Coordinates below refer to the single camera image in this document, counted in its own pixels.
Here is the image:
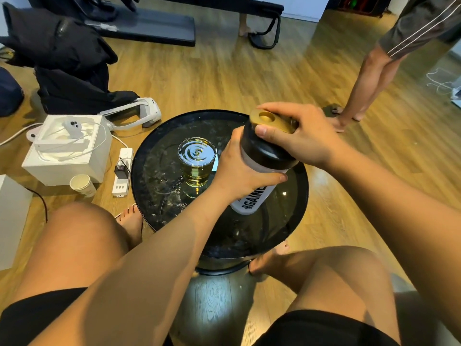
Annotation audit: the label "dark blue bag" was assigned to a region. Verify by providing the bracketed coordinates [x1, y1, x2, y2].
[0, 66, 25, 118]

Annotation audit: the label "person's right leg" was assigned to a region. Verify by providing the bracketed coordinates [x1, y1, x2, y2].
[249, 241, 402, 343]

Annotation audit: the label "person's right hand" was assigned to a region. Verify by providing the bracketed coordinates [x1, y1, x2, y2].
[255, 102, 348, 170]

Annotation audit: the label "white cable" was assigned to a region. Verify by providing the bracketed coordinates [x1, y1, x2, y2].
[0, 122, 44, 147]

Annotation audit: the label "white cardboard box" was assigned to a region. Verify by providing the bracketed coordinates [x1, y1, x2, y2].
[22, 115, 113, 186]

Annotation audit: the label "white shaker bottle black lid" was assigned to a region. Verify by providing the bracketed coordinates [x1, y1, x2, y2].
[230, 108, 300, 215]

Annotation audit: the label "dark shelf unit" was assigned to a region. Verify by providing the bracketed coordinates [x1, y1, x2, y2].
[326, 0, 394, 18]

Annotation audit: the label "black treadmill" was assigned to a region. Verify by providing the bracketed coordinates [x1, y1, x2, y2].
[27, 0, 196, 47]

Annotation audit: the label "white paper cup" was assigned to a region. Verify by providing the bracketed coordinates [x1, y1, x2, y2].
[69, 174, 97, 198]

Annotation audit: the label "black shorts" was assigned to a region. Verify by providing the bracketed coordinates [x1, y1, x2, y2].
[0, 287, 401, 346]

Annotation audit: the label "person's left forearm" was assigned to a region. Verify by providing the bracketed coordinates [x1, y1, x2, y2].
[30, 191, 235, 346]

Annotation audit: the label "person's left leg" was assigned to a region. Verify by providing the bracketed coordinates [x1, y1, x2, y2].
[11, 202, 145, 310]

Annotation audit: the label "black bench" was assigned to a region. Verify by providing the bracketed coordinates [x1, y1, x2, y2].
[144, 0, 285, 50]

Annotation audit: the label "white power strip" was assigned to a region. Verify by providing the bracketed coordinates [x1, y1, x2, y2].
[112, 148, 134, 197]

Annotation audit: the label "white headset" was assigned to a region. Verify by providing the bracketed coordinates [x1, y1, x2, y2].
[99, 97, 162, 131]

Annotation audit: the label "person's left hand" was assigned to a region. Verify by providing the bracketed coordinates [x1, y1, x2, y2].
[211, 126, 289, 204]

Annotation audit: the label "white handheld controller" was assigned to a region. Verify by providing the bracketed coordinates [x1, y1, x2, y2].
[62, 119, 83, 140]

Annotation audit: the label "person's right forearm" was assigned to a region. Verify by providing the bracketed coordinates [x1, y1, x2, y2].
[326, 144, 461, 341]

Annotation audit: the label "grey striped shorts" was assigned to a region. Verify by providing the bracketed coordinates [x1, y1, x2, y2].
[379, 0, 461, 61]

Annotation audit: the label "tall white box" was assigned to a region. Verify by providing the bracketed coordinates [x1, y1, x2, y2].
[0, 174, 33, 271]

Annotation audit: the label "round black side table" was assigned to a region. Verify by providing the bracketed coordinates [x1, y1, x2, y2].
[131, 110, 309, 276]

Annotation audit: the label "glass of yellow liquid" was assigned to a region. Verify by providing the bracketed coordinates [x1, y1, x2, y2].
[177, 137, 217, 188]

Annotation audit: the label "black cable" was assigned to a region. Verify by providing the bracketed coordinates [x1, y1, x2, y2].
[24, 187, 49, 224]

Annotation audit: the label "tangle of white cables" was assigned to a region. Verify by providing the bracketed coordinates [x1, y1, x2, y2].
[426, 68, 461, 109]

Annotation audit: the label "person's leg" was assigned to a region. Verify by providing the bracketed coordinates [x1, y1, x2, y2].
[249, 241, 402, 343]
[11, 202, 145, 310]

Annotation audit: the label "black jacket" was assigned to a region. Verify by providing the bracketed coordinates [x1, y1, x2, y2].
[0, 2, 140, 114]

